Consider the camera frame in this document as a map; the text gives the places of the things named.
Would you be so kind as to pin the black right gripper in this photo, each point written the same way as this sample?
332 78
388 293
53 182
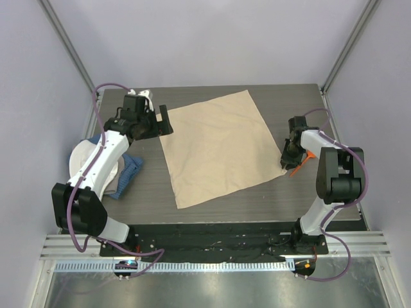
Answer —
286 159

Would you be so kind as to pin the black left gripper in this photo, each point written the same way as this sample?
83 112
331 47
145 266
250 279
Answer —
159 128

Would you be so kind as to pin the orange plastic utensil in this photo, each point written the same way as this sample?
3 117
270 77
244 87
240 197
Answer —
309 156

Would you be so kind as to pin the beige cloth napkin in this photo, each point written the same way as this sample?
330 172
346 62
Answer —
219 147

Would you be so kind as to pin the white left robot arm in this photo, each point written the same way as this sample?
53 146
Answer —
77 204

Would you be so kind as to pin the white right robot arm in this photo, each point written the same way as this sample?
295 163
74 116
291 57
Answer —
340 181

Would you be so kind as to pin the blue plaid cloth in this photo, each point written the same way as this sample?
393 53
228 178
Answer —
120 176

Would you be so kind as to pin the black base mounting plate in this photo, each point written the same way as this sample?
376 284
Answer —
217 242

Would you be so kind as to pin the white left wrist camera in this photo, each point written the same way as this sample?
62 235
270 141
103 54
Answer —
147 94

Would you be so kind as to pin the slotted grey cable duct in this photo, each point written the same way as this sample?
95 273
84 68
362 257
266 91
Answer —
127 266

